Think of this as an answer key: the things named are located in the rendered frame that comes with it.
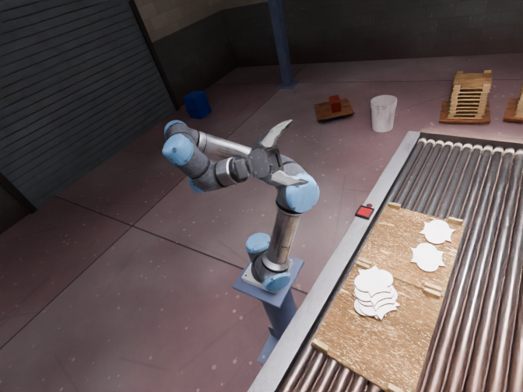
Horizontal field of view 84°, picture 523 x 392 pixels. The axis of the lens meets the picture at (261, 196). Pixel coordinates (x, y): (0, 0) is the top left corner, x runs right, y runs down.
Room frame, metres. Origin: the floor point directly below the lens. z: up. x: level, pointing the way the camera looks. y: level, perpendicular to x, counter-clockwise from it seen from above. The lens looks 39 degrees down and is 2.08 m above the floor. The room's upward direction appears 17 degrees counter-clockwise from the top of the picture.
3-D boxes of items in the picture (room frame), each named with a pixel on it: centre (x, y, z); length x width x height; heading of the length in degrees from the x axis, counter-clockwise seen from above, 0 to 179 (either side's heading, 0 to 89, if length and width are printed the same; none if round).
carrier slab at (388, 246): (0.78, -0.59, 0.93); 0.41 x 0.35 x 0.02; 133
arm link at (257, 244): (0.88, 0.07, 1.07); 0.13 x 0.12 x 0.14; 12
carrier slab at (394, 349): (0.50, -0.29, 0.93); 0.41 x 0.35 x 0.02; 133
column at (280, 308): (0.89, 0.08, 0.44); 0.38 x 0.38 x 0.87; 49
